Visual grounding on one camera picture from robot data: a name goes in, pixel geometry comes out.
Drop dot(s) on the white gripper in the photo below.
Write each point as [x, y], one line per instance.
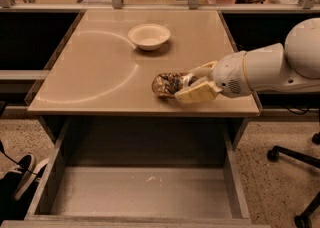
[228, 74]

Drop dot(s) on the crushed orange can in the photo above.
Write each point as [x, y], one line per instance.
[165, 85]

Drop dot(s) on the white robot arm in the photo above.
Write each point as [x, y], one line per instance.
[292, 67]

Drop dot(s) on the beige counter cabinet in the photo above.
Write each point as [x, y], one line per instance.
[101, 73]

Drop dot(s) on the open grey drawer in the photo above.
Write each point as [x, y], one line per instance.
[118, 172]

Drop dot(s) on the white bowl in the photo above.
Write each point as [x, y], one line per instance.
[149, 37]

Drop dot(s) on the black office chair base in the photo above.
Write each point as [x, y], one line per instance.
[293, 182]

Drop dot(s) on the black and white sneaker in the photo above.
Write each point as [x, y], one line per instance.
[27, 174]

